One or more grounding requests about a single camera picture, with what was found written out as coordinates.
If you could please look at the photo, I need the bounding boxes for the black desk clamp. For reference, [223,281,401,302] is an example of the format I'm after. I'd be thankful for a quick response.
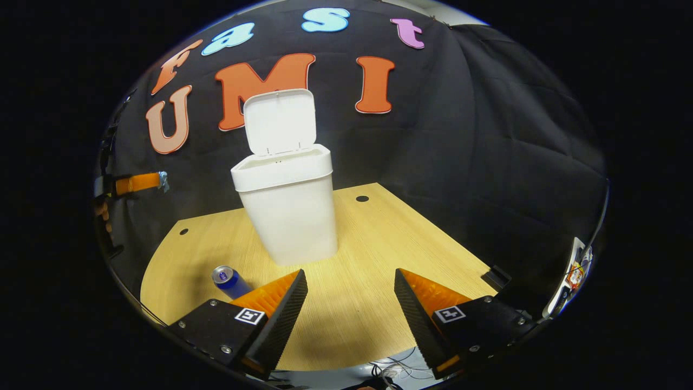
[481,265,512,291]

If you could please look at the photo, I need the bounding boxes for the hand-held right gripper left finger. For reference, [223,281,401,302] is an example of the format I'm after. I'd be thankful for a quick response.
[165,269,309,381]

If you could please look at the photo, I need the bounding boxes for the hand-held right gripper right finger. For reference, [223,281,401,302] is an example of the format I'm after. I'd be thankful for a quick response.
[394,268,538,381]

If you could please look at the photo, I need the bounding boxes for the white desktop garbage bin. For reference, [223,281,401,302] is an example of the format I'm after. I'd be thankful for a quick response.
[231,89,338,267]

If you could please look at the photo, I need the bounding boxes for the white printed packet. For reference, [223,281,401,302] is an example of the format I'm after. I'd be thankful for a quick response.
[543,237,594,319]

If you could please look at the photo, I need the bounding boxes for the tangle of thin cables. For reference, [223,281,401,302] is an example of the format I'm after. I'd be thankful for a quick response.
[371,355,431,387]

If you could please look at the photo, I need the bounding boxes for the wooden desktop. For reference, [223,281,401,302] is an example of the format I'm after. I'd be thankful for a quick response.
[140,183,499,372]

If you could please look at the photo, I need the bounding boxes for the blue pop can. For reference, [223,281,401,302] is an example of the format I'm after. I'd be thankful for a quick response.
[211,265,253,300]

